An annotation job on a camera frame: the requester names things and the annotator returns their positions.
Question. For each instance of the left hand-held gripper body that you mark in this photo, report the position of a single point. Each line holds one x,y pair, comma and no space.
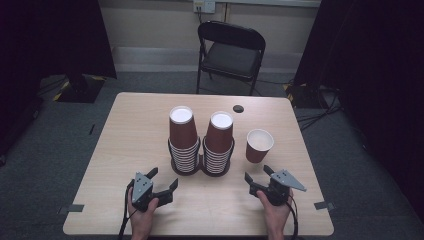
142,190

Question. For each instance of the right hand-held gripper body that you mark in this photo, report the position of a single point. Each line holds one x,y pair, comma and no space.
278,191

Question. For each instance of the single brown paper cup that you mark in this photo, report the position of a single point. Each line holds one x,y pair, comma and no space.
256,153

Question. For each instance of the stack of brown paper cups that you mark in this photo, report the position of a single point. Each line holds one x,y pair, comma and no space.
183,133
218,136

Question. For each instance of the person's right hand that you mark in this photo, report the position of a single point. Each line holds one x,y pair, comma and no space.
276,215

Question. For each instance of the person's left hand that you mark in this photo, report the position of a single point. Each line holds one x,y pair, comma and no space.
141,220

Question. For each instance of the grey tape strip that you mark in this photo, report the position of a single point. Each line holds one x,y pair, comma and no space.
324,205
71,208

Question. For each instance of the black table grommet cap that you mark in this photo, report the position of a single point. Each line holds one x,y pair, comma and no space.
238,108

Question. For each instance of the small black floor tape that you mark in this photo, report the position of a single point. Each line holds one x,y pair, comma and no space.
91,129

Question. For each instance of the black stand base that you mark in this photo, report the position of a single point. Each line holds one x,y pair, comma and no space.
301,96

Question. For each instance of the black folding chair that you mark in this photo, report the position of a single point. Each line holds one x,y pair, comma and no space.
230,58

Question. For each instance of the black curtain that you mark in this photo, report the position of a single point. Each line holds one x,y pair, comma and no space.
376,66
50,36

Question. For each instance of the white wall socket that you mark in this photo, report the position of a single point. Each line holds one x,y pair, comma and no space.
204,6

